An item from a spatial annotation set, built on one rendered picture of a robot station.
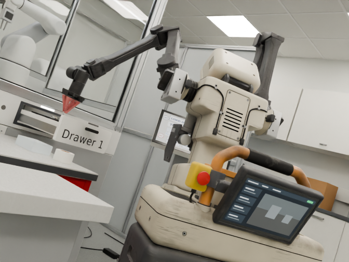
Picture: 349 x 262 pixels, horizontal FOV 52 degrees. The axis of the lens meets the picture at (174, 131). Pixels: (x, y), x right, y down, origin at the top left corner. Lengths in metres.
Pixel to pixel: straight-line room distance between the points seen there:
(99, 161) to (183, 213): 1.33
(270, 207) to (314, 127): 3.66
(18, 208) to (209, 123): 0.78
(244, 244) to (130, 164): 2.87
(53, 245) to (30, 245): 0.05
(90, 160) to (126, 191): 1.65
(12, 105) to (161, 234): 1.11
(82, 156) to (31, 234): 1.33
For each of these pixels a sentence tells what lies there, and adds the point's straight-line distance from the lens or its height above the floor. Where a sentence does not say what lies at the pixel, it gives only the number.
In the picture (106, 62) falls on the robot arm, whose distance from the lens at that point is 1.71.
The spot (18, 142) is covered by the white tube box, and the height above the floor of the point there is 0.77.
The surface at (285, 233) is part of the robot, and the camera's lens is 1.07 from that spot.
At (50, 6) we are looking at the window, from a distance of 1.91.
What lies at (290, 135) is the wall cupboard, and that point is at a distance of 4.69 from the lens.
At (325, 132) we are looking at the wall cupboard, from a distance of 4.55.
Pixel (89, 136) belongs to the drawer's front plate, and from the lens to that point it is 1.66.
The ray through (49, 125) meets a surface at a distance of 1.64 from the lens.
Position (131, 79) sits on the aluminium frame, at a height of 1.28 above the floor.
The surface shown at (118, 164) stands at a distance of 3.94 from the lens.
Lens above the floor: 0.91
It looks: 4 degrees up
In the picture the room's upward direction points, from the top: 19 degrees clockwise
